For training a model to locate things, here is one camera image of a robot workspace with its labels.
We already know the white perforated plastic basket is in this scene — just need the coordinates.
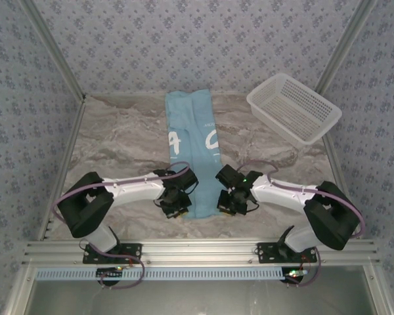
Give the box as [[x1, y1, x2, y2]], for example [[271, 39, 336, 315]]
[[246, 73, 343, 146]]

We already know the aluminium frame cross rail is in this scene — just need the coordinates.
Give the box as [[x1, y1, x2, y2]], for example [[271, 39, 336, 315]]
[[21, 238, 381, 266]]

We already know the aluminium lower frame post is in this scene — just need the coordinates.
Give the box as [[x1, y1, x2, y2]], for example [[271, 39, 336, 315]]
[[3, 267, 37, 315], [362, 264, 393, 315]]

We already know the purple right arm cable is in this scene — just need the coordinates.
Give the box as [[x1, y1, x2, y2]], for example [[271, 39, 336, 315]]
[[236, 159, 365, 288]]

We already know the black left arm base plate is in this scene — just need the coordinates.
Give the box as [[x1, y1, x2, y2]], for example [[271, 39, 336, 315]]
[[83, 242, 142, 265]]

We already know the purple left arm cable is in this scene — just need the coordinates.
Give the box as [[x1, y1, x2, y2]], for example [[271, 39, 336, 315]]
[[51, 161, 191, 290]]

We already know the marble pattern table cover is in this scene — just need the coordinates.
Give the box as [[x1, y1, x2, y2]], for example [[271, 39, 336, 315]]
[[41, 93, 359, 242]]

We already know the light blue t-shirt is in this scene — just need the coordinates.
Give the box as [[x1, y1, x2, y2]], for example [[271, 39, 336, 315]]
[[164, 89, 221, 221]]

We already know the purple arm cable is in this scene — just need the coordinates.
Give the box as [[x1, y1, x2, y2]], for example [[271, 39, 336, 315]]
[[236, 159, 365, 288], [51, 161, 191, 290]]

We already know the black controller board with LEDs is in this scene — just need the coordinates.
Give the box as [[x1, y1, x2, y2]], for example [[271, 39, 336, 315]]
[[281, 268, 309, 285], [96, 267, 124, 285]]

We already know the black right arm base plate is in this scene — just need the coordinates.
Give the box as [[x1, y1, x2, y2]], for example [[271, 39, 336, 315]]
[[255, 241, 318, 264]]

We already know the aluminium diagonal frame post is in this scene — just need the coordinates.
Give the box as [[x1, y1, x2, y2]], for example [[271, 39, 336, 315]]
[[314, 0, 381, 96], [21, 0, 88, 102]]

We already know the white slotted cable duct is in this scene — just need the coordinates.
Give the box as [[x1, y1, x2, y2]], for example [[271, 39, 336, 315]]
[[35, 266, 308, 282]]

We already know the aluminium table side rail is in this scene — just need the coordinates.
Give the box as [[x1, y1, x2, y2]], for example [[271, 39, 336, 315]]
[[321, 129, 364, 239], [37, 96, 88, 240]]

